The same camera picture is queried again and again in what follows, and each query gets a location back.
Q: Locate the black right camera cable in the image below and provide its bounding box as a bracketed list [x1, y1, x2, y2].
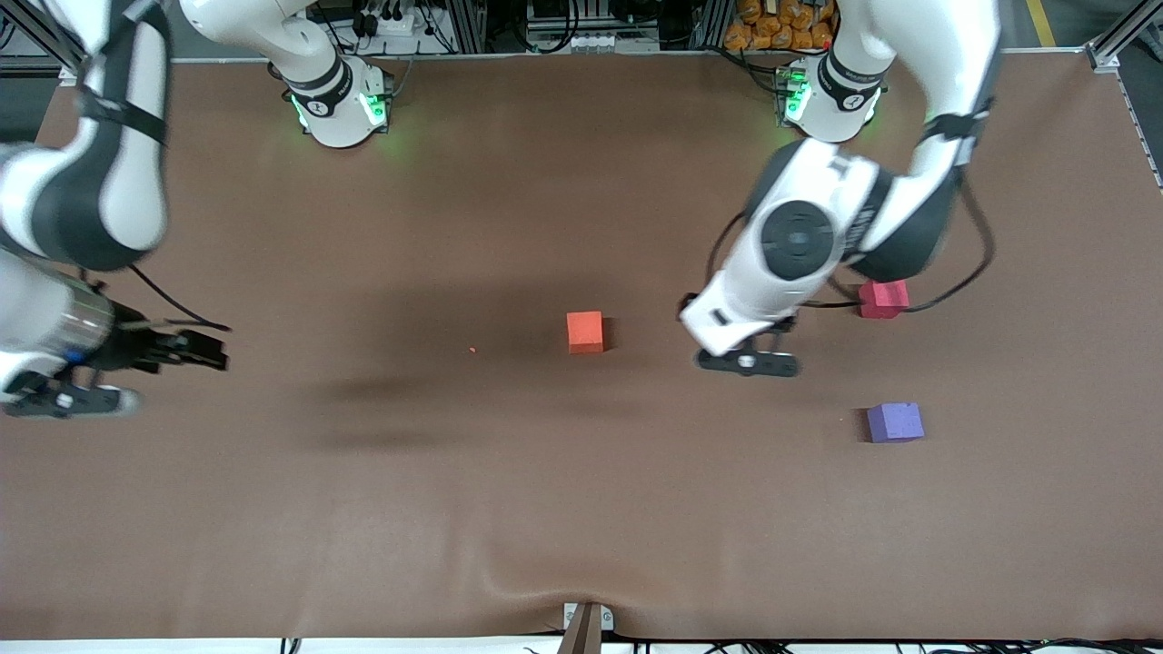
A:
[77, 262, 233, 332]

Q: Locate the purple foam block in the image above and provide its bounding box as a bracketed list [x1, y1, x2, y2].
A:
[866, 402, 926, 444]

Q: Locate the red foam block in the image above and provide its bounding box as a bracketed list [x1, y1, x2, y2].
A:
[859, 280, 910, 320]

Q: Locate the pile of orange objects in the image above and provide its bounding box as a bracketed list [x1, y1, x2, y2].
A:
[722, 0, 837, 52]

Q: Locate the white power strip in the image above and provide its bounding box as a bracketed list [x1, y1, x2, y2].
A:
[353, 0, 437, 39]

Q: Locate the brown table mat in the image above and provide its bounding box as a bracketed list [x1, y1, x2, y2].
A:
[0, 53, 1163, 641]

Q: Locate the aluminium frame post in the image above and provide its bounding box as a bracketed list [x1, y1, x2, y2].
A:
[447, 0, 488, 54]
[695, 0, 735, 51]

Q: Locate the metal table edge clamp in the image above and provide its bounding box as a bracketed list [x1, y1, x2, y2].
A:
[556, 601, 615, 654]

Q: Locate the orange foam block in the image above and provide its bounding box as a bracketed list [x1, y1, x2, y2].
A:
[566, 311, 605, 355]

